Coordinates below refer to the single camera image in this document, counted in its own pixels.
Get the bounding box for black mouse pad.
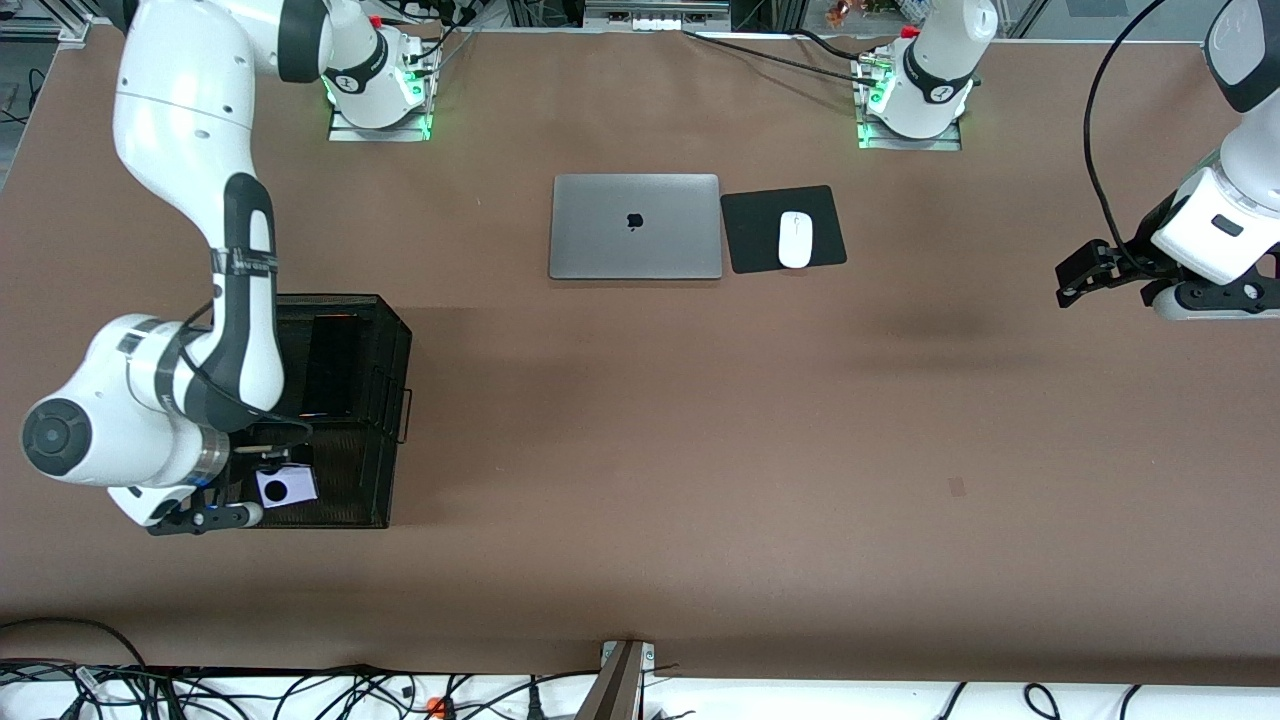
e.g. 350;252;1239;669
719;184;849;276

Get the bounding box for white computer mouse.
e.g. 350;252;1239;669
777;209;814;271

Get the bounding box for black cable on table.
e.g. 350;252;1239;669
682;29;883;93

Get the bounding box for black wire mesh basket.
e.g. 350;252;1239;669
190;292;415;531

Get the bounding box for long black smartphone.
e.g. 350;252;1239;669
303;312;364;420

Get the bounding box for aluminium mount post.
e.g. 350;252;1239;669
575;640;657;720

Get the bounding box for aluminium frame profile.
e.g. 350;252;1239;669
36;10;94;47

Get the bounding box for tangled black floor cables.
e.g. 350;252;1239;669
0;660;703;720

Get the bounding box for grey closed laptop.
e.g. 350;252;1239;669
547;173;724;282

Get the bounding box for lavender flip phone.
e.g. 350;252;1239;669
254;462;320;510

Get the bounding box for white power strip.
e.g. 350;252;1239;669
583;0;732;34

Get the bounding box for grey floor cable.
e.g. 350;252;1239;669
0;617;150;669

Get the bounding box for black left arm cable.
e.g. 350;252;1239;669
1084;0;1173;277

